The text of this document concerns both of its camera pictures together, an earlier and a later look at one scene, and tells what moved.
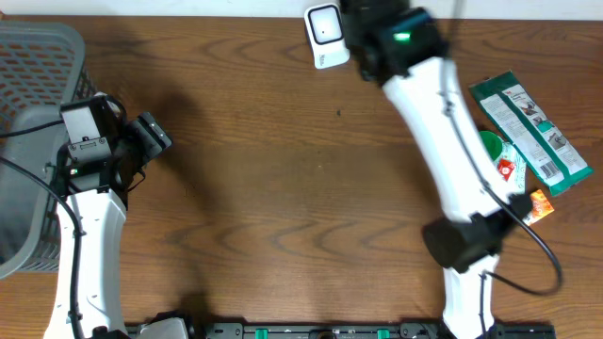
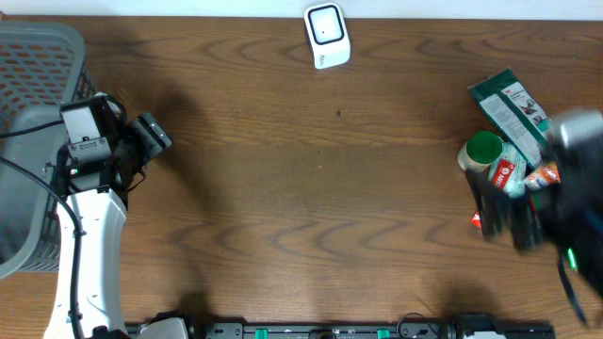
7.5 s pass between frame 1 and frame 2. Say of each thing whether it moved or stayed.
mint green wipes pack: stayed
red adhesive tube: moved
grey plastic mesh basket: stayed
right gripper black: moved
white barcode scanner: stayed
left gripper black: stayed
